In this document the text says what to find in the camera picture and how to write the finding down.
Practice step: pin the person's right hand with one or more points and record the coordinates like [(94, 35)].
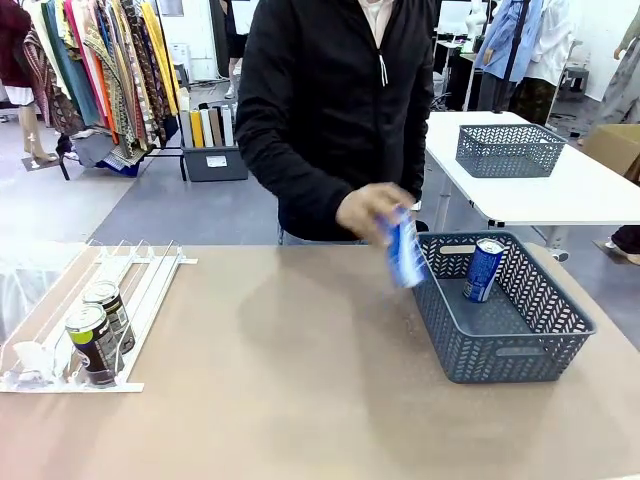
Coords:
[(367, 210)]

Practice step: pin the blue drink can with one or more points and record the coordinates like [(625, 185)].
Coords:
[(407, 255), (482, 275)]

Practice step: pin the grey plastic basket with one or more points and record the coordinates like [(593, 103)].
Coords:
[(500, 360), (505, 160)]

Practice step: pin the dark can with silver top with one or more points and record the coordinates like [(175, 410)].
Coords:
[(117, 310)]

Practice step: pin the dark can with green label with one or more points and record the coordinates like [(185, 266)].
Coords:
[(95, 350)]

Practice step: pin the person's left forearm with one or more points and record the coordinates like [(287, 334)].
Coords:
[(420, 170)]

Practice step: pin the person's right forearm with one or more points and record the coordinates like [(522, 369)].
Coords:
[(295, 180)]

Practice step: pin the white can dispenser rack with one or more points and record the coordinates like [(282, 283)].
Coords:
[(145, 320)]

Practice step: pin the black stool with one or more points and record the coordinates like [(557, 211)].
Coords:
[(422, 226)]

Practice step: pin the person in black jacket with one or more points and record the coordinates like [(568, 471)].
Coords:
[(325, 100)]

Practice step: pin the grey storage bin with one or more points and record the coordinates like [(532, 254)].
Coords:
[(215, 165)]

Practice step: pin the light grey fabric roll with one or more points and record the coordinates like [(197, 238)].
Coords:
[(227, 125)]

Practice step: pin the brown fabric roll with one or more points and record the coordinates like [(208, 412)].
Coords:
[(216, 127)]

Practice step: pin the white fabric roll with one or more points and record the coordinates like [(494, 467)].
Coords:
[(206, 127)]

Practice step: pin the yellow fabric roll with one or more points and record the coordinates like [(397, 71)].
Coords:
[(197, 130)]

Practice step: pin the white side table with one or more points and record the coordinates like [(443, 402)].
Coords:
[(575, 195)]

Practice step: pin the bystander in dark clothes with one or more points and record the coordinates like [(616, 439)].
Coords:
[(234, 45)]

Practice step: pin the black pole stand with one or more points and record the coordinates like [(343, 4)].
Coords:
[(512, 50)]

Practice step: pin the mannequin in blue shirt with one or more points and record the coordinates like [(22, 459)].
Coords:
[(505, 40)]

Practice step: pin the white air purifier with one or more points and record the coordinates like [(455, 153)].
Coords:
[(180, 62)]

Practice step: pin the grey step stool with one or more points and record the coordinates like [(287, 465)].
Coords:
[(575, 82)]

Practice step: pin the mannequin in white coat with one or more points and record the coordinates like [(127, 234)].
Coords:
[(555, 45)]

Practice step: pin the yellow hanging garment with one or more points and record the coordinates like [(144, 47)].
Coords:
[(162, 60)]

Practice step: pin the cardboard box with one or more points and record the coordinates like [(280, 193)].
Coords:
[(615, 145)]

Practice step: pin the brown patterned hanging garment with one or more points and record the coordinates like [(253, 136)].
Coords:
[(145, 75)]

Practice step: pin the bystander's dark shoe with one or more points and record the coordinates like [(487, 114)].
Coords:
[(627, 242)]

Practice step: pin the grey cloth pile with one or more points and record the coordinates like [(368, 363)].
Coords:
[(95, 147)]

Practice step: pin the orange hanging garment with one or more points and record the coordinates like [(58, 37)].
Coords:
[(107, 105)]

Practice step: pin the mannequin in grey dress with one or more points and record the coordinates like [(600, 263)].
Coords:
[(622, 80)]

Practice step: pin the teal hanging garment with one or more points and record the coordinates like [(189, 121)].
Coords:
[(75, 75)]

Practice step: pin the white translucent plastic cover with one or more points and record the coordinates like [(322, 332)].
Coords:
[(30, 280)]

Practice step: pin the mannequin in maroon top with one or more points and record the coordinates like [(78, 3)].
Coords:
[(12, 40)]

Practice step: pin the black clothes rack frame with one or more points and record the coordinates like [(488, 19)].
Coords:
[(172, 152)]

